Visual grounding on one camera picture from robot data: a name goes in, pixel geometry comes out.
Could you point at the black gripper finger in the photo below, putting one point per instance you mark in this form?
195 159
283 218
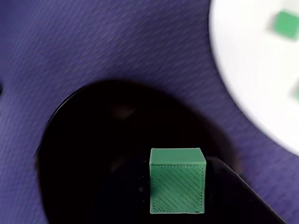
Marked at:
233 200
126 200

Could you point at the blue woven table cloth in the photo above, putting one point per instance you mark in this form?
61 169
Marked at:
93 46

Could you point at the green plastic cube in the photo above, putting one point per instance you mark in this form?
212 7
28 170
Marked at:
286 24
177 184
297 92

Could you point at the white round plate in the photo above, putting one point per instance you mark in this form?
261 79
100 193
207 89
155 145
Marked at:
252 70

